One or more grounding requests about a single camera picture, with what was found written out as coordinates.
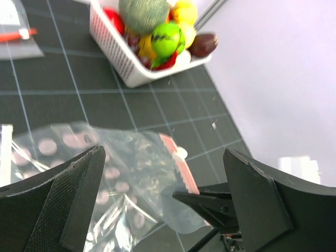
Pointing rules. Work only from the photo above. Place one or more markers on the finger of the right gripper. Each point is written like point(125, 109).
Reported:
point(215, 205)

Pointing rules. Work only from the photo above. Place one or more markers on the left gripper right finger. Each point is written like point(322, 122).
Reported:
point(277, 211)

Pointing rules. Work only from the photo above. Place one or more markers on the red chili pepper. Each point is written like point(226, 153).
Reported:
point(160, 64)

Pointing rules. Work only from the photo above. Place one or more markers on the red zipper clear bag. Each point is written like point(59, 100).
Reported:
point(17, 40)

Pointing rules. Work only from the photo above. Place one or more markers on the yellow red peach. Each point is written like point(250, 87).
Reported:
point(184, 11)

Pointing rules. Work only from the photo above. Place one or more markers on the bright green round fruit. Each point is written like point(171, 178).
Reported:
point(166, 39)

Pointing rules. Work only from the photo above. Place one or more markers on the white radish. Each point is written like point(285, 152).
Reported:
point(183, 59)

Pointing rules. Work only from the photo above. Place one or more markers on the pink zipper dotted bag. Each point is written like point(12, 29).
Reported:
point(141, 172)

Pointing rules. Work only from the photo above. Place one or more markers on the green netted melon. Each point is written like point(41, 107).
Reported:
point(142, 16)

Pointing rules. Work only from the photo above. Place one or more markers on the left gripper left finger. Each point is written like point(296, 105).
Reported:
point(52, 210)

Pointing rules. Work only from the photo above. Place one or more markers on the white plastic basket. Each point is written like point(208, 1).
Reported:
point(120, 55)

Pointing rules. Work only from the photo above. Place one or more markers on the white zipper dotted bag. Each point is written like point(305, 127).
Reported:
point(6, 154)

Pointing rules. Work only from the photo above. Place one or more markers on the yellow lemon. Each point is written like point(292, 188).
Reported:
point(189, 33)

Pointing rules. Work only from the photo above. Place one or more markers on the red tomato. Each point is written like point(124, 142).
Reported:
point(115, 19)

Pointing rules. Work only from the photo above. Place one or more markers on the purple grapes bunch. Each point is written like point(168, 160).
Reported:
point(133, 40)

